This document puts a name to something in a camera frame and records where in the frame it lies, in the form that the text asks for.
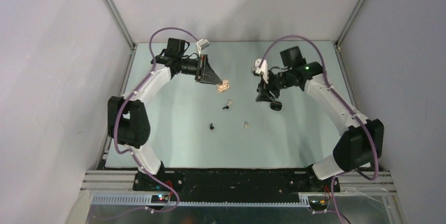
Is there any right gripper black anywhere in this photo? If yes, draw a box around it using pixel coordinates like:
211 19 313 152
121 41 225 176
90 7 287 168
256 69 292 104

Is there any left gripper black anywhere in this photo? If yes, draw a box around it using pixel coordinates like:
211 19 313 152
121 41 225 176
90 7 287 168
177 54 221 85

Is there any beige earbud charging case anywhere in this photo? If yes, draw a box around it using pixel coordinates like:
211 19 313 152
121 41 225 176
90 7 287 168
217 80 230 93

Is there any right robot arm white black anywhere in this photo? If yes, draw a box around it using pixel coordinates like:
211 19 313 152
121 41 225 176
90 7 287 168
252 46 384 191

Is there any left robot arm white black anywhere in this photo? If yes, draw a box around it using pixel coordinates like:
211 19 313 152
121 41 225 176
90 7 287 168
107 38 223 191

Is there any black earbud charging case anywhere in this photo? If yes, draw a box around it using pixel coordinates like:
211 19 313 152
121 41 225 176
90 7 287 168
270 101 282 111

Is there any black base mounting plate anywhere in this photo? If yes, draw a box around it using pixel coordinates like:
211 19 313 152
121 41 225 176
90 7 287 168
133 168 340 203

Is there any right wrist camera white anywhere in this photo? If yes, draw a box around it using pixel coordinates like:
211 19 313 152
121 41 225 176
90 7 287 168
251 58 269 84

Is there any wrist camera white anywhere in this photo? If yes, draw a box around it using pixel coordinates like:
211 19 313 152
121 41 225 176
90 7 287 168
196 39 210 56
251 58 269 84

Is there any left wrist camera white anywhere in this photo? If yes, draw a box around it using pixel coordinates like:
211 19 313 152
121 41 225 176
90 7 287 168
196 39 210 56

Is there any aluminium frame rail front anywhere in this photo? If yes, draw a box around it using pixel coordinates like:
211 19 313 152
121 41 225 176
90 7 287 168
80 170 397 196

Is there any left corner aluminium post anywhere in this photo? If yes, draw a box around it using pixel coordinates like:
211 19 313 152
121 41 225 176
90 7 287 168
103 0 135 50

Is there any corner aluminium post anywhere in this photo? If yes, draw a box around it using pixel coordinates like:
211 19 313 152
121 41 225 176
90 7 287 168
103 0 135 50
336 0 366 47

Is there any white cable duct strip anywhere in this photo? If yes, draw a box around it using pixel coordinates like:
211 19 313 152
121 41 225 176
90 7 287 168
92 194 310 207

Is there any right corner aluminium post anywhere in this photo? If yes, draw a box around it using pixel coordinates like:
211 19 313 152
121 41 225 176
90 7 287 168
336 0 366 47

